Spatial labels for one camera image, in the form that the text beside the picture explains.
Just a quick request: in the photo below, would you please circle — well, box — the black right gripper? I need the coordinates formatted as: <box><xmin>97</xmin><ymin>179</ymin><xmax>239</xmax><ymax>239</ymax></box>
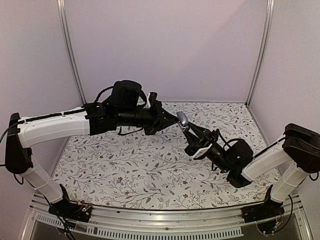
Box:
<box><xmin>181</xmin><ymin>123</ymin><xmax>233</xmax><ymax>174</ymax></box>

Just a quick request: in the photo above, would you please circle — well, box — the aluminium front rail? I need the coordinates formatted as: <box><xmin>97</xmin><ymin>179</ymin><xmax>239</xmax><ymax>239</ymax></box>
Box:
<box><xmin>21</xmin><ymin>194</ymin><xmax>315</xmax><ymax>240</ymax></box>

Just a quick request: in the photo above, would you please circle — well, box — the right aluminium frame post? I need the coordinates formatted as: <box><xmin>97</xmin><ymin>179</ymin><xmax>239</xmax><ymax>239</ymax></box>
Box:
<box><xmin>245</xmin><ymin>0</ymin><xmax>275</xmax><ymax>108</ymax></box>

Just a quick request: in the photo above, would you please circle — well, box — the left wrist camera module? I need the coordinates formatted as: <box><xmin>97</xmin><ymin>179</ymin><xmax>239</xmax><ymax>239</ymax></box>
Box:
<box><xmin>145</xmin><ymin>91</ymin><xmax>158</xmax><ymax>109</ymax></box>

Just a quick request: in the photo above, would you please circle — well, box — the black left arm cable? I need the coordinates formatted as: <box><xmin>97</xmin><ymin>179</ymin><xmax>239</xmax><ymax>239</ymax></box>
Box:
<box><xmin>94</xmin><ymin>86</ymin><xmax>116</xmax><ymax>103</ymax></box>

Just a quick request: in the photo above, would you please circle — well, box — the floral patterned table mat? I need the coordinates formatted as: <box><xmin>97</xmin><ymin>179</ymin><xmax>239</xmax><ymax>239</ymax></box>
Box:
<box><xmin>53</xmin><ymin>101</ymin><xmax>282</xmax><ymax>210</ymax></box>

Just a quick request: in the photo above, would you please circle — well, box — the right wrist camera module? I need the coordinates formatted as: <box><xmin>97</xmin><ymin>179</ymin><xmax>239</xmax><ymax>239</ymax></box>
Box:
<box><xmin>184</xmin><ymin>143</ymin><xmax>213</xmax><ymax>160</ymax></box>

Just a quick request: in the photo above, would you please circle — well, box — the left aluminium frame post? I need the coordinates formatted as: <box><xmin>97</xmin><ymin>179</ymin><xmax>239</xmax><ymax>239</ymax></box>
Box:
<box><xmin>56</xmin><ymin>0</ymin><xmax>87</xmax><ymax>105</ymax></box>

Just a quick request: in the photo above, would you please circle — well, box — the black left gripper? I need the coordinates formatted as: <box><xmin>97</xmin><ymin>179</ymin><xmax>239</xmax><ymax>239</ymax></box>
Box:
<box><xmin>117</xmin><ymin>99</ymin><xmax>178</xmax><ymax>136</ymax></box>

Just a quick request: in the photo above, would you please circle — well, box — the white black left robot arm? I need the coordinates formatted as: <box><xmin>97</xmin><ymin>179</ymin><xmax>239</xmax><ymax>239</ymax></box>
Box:
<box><xmin>2</xmin><ymin>80</ymin><xmax>178</xmax><ymax>222</ymax></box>

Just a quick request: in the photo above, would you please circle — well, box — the aluminium frame post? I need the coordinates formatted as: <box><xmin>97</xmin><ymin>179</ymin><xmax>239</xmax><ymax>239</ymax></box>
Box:
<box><xmin>245</xmin><ymin>0</ymin><xmax>275</xmax><ymax>108</ymax></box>
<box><xmin>56</xmin><ymin>0</ymin><xmax>87</xmax><ymax>105</ymax></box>

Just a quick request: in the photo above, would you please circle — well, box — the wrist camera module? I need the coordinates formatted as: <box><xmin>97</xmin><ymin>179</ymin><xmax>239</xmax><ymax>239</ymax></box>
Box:
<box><xmin>145</xmin><ymin>91</ymin><xmax>158</xmax><ymax>109</ymax></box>
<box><xmin>184</xmin><ymin>143</ymin><xmax>213</xmax><ymax>160</ymax></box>

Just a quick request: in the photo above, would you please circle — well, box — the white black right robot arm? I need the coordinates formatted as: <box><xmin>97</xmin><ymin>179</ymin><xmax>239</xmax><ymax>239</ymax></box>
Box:
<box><xmin>178</xmin><ymin>120</ymin><xmax>320</xmax><ymax>223</ymax></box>

